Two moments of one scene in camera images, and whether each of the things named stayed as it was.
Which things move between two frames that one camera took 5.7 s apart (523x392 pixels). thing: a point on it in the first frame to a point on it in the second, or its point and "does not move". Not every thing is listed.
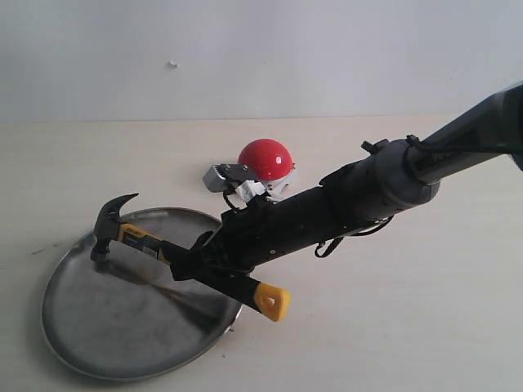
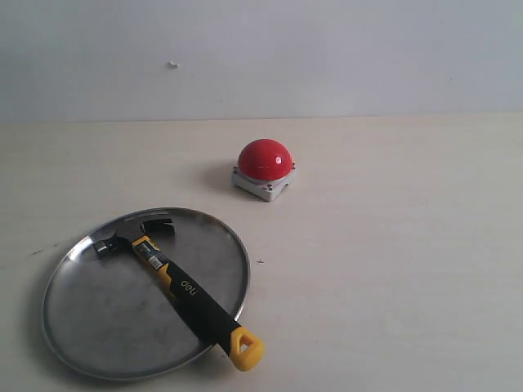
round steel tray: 127,318 does not move
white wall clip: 172,65 does not move
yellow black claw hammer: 271,300 to 241,344
